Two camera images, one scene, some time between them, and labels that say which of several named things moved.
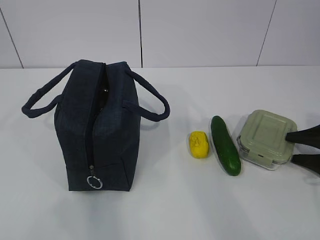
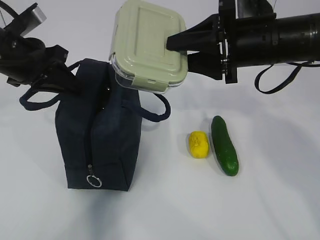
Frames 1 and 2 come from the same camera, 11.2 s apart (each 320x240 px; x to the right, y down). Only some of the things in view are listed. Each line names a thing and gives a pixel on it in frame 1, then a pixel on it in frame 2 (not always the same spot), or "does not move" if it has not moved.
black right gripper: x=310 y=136 → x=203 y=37
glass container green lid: x=262 y=143 → x=140 y=59
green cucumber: x=225 y=146 does not move
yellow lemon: x=199 y=144 does not move
